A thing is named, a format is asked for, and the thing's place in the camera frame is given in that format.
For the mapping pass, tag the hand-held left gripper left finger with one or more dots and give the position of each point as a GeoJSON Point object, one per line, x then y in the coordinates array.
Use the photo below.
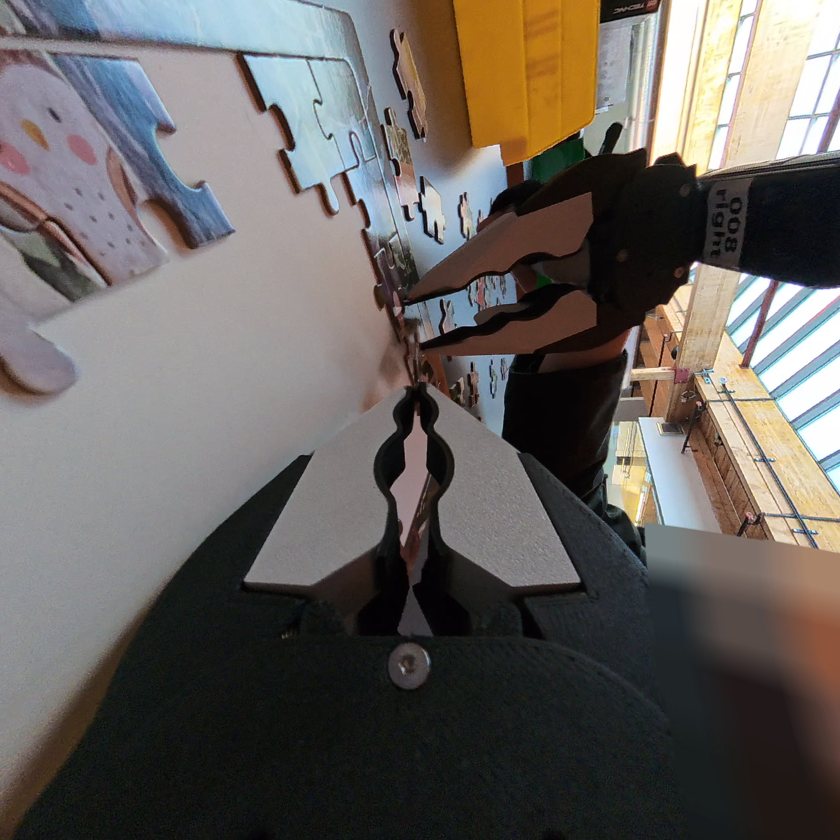
{"type": "Point", "coordinates": [321, 525]}

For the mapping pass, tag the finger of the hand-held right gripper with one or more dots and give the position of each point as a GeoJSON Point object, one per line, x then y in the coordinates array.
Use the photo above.
{"type": "Point", "coordinates": [544, 328]}
{"type": "Point", "coordinates": [525, 236]}

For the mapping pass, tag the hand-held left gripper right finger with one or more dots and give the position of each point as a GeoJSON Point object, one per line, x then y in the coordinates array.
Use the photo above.
{"type": "Point", "coordinates": [505, 525]}

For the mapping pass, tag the yellow plastic bin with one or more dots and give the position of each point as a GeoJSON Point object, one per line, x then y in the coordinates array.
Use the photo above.
{"type": "Point", "coordinates": [525, 65]}

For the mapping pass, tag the puzzle pieces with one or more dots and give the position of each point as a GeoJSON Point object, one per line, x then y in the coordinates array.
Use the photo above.
{"type": "Point", "coordinates": [410, 79]}

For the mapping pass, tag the partly assembled jigsaw puzzle board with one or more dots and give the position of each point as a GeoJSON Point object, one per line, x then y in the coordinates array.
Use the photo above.
{"type": "Point", "coordinates": [164, 394]}

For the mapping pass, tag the person's right hand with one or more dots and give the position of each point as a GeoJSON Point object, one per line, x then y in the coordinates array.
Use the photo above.
{"type": "Point", "coordinates": [590, 358]}

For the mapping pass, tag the green box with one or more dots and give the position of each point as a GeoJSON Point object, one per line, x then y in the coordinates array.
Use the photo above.
{"type": "Point", "coordinates": [558, 161]}

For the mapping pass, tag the wooden pillar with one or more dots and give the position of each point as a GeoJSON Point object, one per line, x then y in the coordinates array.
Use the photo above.
{"type": "Point", "coordinates": [709, 315]}

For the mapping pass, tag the red metal pipe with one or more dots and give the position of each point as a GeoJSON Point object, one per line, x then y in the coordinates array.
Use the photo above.
{"type": "Point", "coordinates": [761, 321]}

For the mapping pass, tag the black printed carton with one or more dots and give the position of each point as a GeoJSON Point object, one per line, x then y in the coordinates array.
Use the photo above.
{"type": "Point", "coordinates": [630, 8]}

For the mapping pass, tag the large window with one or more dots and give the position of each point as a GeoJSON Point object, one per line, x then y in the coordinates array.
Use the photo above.
{"type": "Point", "coordinates": [807, 394]}

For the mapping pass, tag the wooden window ledge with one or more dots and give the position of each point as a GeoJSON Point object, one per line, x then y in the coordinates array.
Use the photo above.
{"type": "Point", "coordinates": [761, 446]}

